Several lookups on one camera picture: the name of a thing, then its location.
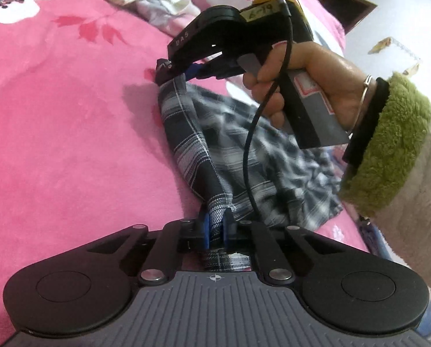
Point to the black white plaid pants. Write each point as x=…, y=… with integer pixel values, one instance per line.
x=215, y=144

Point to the pink floral blanket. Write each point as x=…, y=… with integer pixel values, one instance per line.
x=74, y=115

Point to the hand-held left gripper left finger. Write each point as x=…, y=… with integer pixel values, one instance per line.
x=205, y=231

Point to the person's right hand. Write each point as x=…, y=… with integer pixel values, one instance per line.
x=331, y=68

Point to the person's right forearm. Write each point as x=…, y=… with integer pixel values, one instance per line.
x=400, y=159

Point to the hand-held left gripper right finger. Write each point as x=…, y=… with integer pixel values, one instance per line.
x=230, y=231

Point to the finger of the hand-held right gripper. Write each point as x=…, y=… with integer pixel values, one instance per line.
x=166, y=68
x=193, y=72

